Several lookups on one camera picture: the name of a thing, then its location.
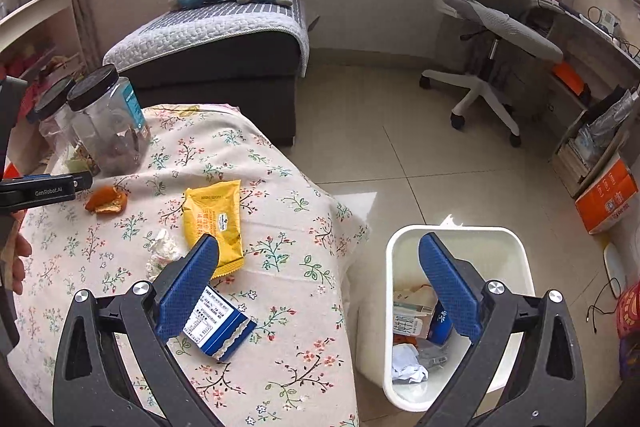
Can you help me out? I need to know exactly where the blue carton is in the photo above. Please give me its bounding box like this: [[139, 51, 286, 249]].
[[427, 299, 456, 346]]

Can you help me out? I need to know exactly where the white shelf unit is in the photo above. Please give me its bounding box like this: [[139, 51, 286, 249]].
[[0, 0, 94, 118]]

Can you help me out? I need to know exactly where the white plastic trash bin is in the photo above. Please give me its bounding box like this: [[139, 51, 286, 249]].
[[382, 224, 532, 413]]

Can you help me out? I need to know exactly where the white printed carton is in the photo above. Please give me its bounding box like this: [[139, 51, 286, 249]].
[[392, 302, 436, 338]]

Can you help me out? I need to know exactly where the orange box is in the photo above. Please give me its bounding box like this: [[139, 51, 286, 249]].
[[552, 62, 589, 96]]

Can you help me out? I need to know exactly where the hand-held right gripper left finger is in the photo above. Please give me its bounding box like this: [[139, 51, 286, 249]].
[[52, 233, 226, 427]]

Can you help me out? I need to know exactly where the yellow snack packet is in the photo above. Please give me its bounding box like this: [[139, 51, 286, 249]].
[[181, 179, 246, 280]]

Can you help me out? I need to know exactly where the large clear jar black lid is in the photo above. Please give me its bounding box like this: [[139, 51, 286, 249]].
[[66, 64, 152, 176]]

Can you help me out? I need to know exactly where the grey folded umbrella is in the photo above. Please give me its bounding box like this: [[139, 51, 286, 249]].
[[587, 89, 640, 138]]

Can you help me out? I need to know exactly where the wooden desk with shelves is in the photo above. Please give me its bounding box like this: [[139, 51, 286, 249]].
[[530, 0, 640, 200]]

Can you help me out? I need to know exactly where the crumpled white tissue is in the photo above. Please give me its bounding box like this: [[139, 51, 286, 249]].
[[145, 228, 184, 281]]

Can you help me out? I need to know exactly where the purple bag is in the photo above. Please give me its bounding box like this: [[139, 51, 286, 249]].
[[619, 337, 640, 383]]

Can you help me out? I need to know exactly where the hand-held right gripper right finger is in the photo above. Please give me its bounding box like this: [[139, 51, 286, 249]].
[[415, 232, 588, 427]]

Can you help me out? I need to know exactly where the blue and white small box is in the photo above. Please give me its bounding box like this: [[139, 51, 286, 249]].
[[181, 285, 258, 363]]

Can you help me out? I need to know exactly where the small clear jar black lid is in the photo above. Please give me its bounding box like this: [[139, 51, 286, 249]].
[[32, 76, 81, 152]]

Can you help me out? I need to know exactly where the grey quilted blanket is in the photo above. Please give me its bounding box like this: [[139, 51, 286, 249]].
[[102, 0, 321, 80]]

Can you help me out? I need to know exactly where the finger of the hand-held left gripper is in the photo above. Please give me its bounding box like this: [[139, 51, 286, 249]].
[[22, 172, 94, 190]]

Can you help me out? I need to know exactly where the white bathroom scale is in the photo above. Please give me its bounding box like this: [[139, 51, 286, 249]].
[[602, 241, 629, 298]]

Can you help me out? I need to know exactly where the stack of books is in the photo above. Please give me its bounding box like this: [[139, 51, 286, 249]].
[[550, 127, 596, 198]]

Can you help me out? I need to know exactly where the grey plastic wrapper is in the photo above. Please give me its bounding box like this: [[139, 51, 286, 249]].
[[417, 339, 452, 373]]

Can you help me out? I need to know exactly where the orange paper bag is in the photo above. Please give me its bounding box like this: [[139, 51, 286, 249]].
[[574, 157, 640, 235]]

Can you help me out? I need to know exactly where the floral tablecloth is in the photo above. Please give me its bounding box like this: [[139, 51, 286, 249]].
[[10, 103, 371, 427]]

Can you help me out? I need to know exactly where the person's left hand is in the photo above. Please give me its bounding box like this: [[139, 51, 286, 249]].
[[0, 231, 33, 296]]

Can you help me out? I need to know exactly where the white paper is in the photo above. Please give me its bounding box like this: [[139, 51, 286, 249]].
[[391, 343, 430, 386]]

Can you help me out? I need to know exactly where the dark grey sofa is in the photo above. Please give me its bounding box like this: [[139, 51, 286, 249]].
[[102, 0, 311, 148]]

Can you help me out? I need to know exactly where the black cable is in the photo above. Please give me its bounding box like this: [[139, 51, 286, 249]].
[[585, 279, 621, 336]]

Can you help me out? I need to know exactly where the grey office chair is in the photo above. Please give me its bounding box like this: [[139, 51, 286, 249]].
[[420, 0, 565, 148]]

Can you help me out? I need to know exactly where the red printed bag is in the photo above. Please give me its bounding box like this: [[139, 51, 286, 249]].
[[616, 279, 640, 340]]

